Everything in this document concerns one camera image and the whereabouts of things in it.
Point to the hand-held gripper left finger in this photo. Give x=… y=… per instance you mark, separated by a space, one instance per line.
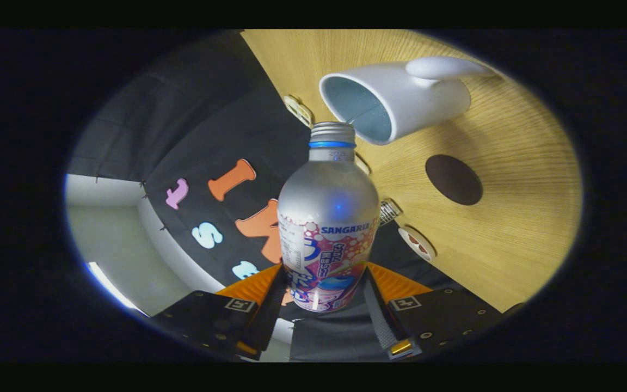
x=267 y=321

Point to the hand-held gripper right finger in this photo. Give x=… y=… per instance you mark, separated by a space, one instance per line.
x=381 y=321

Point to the silver juice bottle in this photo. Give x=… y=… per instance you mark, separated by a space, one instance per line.
x=327 y=190

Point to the dark brown round coaster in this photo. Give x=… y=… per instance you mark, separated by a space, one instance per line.
x=454 y=179

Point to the white cup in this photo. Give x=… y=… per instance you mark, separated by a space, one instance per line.
x=428 y=103

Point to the reddish meat slice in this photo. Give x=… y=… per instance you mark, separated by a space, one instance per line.
x=413 y=238
x=425 y=251

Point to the white round plate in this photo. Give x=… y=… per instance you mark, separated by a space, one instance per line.
x=407 y=234

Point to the small metal rack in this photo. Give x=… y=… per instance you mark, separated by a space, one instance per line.
x=388 y=211

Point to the wooden table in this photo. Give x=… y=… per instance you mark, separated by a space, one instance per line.
x=509 y=245

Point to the white toaster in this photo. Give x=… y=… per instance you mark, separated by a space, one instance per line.
x=365 y=164

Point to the ceiling strip light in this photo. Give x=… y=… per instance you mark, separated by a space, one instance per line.
x=109 y=286

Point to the black backdrop cloth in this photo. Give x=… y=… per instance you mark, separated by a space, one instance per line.
x=226 y=125

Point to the white compartment tray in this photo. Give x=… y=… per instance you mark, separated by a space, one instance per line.
x=298 y=110

